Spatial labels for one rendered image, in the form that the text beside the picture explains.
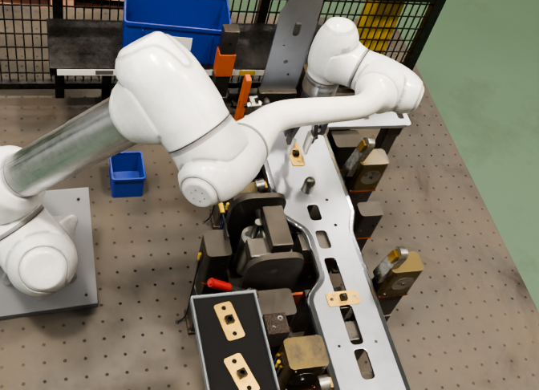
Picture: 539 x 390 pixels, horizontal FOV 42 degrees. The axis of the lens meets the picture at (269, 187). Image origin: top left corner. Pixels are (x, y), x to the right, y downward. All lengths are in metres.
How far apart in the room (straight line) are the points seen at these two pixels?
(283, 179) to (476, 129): 2.18
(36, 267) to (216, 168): 0.58
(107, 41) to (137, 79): 0.97
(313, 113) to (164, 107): 0.39
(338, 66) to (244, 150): 0.49
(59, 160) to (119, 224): 0.71
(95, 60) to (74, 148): 0.74
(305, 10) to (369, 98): 0.48
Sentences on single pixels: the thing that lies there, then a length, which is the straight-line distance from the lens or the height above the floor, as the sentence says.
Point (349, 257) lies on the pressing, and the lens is 1.80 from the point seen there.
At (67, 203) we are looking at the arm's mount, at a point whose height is 0.92.
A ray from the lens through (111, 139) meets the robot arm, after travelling 1.32.
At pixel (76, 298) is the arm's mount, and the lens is 1.93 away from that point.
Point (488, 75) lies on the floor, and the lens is 4.36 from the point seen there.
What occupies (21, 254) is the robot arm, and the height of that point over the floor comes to 1.06.
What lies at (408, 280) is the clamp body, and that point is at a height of 1.00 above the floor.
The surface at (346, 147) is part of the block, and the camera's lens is 2.08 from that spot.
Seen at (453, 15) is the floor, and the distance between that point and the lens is 4.72.
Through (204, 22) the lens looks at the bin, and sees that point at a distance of 2.23.
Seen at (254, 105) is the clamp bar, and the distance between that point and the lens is 1.77.
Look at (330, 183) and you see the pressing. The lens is 1.94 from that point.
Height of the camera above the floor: 2.41
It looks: 49 degrees down
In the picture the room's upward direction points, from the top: 18 degrees clockwise
